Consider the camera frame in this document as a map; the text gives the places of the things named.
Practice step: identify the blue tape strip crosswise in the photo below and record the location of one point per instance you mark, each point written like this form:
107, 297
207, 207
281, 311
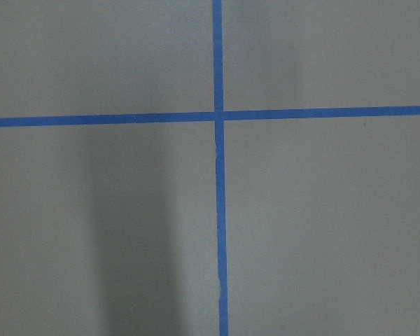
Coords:
197, 117

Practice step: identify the blue tape strip lengthwise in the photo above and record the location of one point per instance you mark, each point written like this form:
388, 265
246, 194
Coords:
219, 133

